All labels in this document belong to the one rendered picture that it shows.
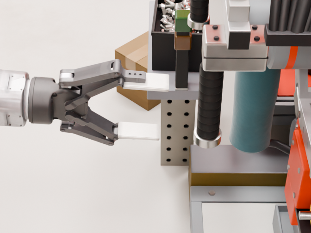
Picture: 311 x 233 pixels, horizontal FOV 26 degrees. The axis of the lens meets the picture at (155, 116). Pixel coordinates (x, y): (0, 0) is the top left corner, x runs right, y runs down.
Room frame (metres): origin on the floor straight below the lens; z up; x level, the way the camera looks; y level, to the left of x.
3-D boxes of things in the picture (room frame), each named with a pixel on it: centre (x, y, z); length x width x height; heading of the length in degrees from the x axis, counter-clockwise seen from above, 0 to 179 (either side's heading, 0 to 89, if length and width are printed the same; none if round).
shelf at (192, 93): (1.51, -0.07, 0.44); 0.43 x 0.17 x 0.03; 0
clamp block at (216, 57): (0.79, -0.11, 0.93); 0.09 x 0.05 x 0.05; 90
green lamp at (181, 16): (1.32, -0.06, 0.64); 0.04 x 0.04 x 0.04; 0
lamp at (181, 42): (1.32, -0.06, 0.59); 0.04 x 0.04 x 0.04; 0
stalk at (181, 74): (1.32, -0.06, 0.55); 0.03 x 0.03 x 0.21; 0
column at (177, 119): (1.54, -0.07, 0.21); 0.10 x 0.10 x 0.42; 0
